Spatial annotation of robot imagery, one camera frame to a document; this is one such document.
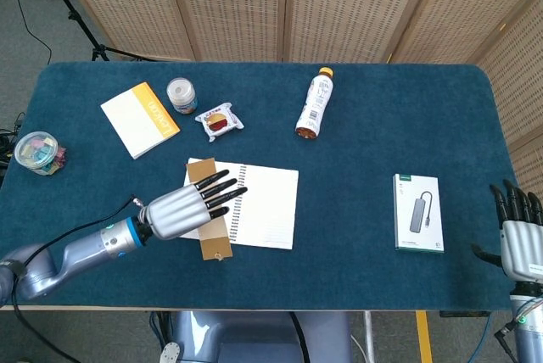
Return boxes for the tan cardboard bookmark with tassel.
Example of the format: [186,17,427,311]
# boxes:
[187,158,234,261]

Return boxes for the blue velvet table cloth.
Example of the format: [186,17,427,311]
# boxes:
[0,61,525,312]

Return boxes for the grey-blue robot torso base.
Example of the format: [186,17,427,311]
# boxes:
[159,310,354,363]

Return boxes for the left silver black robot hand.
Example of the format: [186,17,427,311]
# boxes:
[139,170,249,241]

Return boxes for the black floor cable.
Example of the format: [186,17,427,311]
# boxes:
[11,282,81,363]

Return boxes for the blue cable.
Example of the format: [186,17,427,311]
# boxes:
[465,311,496,363]

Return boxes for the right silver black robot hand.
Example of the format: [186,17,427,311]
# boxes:
[471,179,543,284]

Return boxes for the yellow and white notepad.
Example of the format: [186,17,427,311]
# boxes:
[100,81,182,160]

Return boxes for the woven wicker folding screen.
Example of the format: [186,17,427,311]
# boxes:
[50,0,543,194]

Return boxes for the open white spiral notebook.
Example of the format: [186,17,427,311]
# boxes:
[180,158,299,250]

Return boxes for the white bottle with orange cap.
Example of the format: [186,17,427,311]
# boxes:
[295,66,334,140]

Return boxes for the glass jar with white lid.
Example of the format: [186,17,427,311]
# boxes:
[165,77,199,115]

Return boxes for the black tripod stand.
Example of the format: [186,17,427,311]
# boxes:
[32,0,166,63]

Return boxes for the white USB hub box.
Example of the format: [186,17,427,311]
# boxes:
[392,173,445,254]

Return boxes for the wrapped sandwich biscuit packet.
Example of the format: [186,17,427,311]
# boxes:
[194,102,246,142]

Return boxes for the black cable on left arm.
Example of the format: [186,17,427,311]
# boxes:
[42,196,148,250]

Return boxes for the clear tub of colourful clips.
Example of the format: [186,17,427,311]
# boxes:
[14,130,68,176]

